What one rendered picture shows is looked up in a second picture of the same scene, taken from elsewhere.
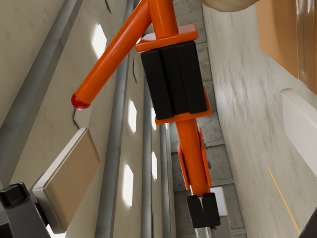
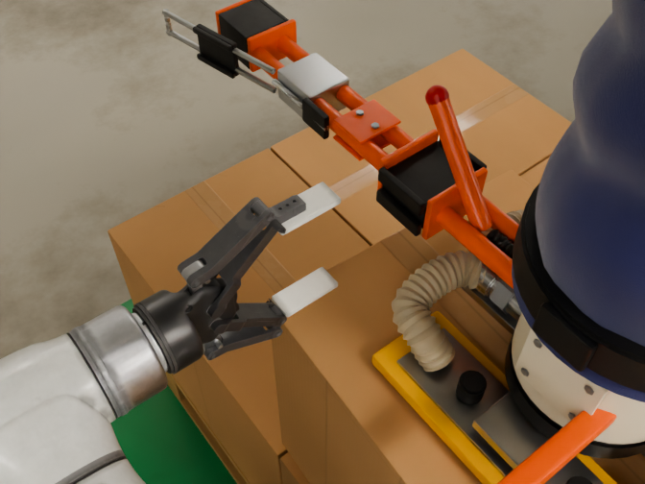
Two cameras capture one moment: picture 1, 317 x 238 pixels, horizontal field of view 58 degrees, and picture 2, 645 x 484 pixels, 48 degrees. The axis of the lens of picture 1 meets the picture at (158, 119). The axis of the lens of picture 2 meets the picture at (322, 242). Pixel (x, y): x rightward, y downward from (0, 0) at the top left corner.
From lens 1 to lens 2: 0.68 m
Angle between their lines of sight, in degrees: 66
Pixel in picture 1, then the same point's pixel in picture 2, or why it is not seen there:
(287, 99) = (326, 288)
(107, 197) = not seen: outside the picture
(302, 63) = (414, 241)
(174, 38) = (426, 227)
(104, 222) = not seen: outside the picture
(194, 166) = (349, 143)
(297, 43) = (430, 248)
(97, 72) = (445, 141)
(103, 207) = not seen: outside the picture
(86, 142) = (327, 205)
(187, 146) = (365, 155)
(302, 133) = (304, 291)
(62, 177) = (293, 225)
